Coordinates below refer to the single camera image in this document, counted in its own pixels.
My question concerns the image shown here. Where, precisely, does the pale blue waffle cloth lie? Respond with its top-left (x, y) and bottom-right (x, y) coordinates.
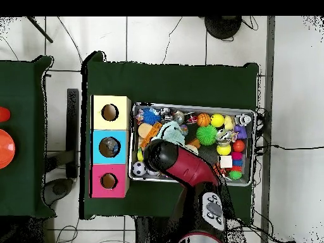
top-left (151, 120), bottom-right (187, 147)

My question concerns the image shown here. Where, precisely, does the long orange toy brick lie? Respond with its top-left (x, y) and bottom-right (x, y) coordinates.
top-left (140, 122), bottom-right (163, 151)

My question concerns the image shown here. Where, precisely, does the crushed shiny silver can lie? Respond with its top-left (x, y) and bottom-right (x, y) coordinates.
top-left (215, 128), bottom-right (234, 144)

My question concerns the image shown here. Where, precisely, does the wooden box with three holes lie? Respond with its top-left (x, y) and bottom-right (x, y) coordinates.
top-left (90, 95), bottom-right (132, 198)

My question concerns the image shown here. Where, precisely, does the shallow clear mesh bin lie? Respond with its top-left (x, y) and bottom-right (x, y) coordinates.
top-left (130, 103), bottom-right (256, 187)

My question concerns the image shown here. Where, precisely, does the blue spiky ball with eyes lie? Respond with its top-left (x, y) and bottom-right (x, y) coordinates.
top-left (142, 108), bottom-right (163, 127)

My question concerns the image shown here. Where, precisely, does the small soccer ball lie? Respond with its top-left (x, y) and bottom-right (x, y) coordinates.
top-left (132, 161), bottom-right (148, 177)

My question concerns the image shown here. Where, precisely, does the small orange basketball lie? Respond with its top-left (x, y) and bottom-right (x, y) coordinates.
top-left (197, 113), bottom-right (211, 127)

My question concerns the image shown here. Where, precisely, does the light green spiky ball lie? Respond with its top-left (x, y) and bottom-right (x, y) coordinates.
top-left (196, 124), bottom-right (218, 147)

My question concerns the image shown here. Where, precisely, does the small yellow rubber duck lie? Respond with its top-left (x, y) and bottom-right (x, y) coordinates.
top-left (223, 115), bottom-right (235, 132)

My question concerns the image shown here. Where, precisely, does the plain wooden cube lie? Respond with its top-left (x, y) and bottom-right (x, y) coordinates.
top-left (218, 154), bottom-right (234, 170)

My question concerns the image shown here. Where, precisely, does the plain red ball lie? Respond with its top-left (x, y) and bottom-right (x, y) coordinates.
top-left (232, 139), bottom-right (246, 153)

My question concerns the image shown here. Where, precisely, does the black upright panel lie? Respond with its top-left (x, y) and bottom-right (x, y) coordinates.
top-left (66, 88), bottom-right (80, 179)

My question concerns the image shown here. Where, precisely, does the grey round floor base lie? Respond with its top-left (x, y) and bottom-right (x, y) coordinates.
top-left (42, 177), bottom-right (75, 204)

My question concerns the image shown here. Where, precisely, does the black round stand base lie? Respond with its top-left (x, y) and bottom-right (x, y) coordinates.
top-left (204, 16), bottom-right (243, 41)

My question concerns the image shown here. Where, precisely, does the dark green side table cloth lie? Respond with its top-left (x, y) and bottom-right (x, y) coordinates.
top-left (0, 55), bottom-right (56, 220)

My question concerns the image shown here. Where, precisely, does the orange disc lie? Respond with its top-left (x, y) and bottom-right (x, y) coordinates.
top-left (0, 128), bottom-right (16, 170)

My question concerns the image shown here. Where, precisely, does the small red object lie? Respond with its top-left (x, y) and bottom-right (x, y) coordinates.
top-left (0, 106), bottom-right (11, 123)

